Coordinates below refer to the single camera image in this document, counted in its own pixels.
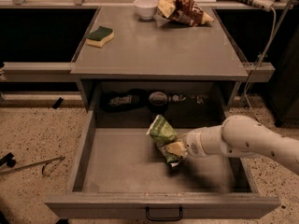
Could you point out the green yellow sponge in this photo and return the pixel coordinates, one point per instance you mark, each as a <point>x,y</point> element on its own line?
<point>100,37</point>

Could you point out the metal rod on floor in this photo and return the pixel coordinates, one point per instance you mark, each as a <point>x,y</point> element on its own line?
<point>18,169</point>

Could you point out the grey metal drawer cabinet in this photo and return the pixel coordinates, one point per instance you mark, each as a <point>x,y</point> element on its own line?
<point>159,49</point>

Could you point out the black object on floor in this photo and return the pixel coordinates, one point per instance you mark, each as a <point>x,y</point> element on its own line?
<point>8,160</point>

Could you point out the black drawer handle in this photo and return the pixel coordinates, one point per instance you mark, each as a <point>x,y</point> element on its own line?
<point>167,215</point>

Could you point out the white ceramic bowl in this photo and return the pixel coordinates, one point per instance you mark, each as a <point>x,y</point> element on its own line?
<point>145,9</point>

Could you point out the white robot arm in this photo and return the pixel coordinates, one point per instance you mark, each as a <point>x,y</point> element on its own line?
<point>238,136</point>

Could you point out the black tape roll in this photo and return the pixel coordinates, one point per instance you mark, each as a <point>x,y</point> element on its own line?
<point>158,102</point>

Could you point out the small black block on floor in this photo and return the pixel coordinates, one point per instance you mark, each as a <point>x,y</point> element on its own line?
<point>58,103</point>

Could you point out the brown yellow chip bag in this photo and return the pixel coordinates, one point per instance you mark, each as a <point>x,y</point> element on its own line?
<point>184,11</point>

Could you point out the open grey top drawer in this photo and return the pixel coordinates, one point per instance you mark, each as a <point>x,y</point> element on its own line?
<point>119,172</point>

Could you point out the black bundle under cabinet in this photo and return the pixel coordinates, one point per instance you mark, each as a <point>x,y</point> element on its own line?
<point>123,101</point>

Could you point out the green jalapeno chip bag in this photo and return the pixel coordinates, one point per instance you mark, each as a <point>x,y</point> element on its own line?
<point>162,133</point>

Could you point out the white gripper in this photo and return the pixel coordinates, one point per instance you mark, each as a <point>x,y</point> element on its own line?
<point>192,143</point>

